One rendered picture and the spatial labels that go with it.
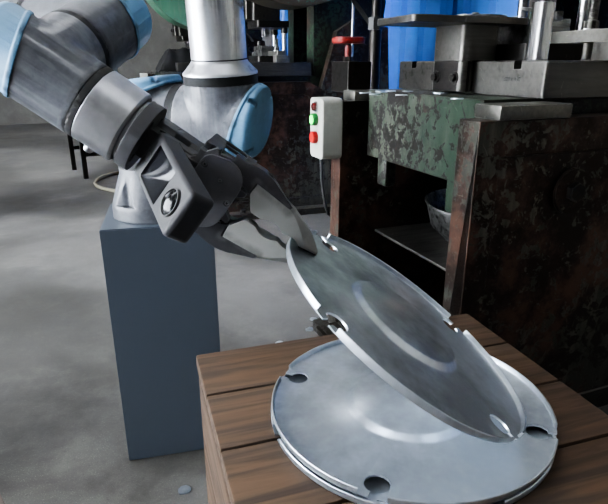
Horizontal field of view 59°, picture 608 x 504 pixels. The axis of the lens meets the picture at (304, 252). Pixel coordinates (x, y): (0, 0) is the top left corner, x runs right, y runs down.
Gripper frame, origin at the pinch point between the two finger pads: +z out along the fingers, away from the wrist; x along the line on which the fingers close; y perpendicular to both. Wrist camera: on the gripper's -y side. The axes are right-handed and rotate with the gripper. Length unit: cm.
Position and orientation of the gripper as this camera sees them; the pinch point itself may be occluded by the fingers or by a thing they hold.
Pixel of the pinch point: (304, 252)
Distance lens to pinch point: 53.9
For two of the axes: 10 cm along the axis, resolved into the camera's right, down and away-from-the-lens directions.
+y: 0.0, -3.3, 9.4
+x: -5.8, 7.7, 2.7
